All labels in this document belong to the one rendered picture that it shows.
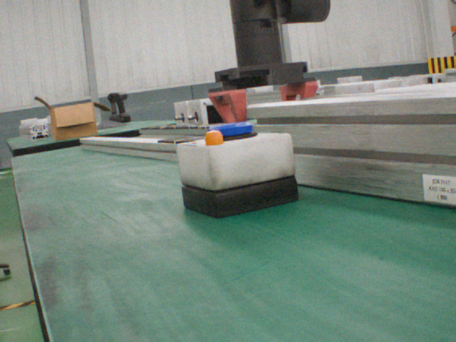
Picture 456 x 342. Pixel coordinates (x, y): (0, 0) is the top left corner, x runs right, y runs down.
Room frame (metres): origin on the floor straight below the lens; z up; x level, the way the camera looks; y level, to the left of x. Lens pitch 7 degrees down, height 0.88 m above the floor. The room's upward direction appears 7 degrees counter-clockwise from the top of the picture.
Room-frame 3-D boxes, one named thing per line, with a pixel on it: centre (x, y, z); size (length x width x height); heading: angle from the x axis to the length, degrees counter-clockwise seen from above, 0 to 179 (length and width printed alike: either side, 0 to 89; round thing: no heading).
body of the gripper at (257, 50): (0.75, -0.05, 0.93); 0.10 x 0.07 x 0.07; 114
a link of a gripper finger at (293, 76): (0.76, -0.08, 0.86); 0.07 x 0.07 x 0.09; 24
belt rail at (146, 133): (1.40, 0.04, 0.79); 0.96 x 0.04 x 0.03; 25
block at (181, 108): (1.83, 0.09, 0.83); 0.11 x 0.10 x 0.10; 115
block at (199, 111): (1.73, 0.05, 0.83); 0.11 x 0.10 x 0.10; 113
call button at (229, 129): (0.54, 0.00, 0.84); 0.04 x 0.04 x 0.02
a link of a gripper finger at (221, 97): (0.73, -0.03, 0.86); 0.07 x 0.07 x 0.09; 24
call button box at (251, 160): (0.54, -0.01, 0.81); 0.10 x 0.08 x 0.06; 115
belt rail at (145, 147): (1.32, 0.21, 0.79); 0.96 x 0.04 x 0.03; 25
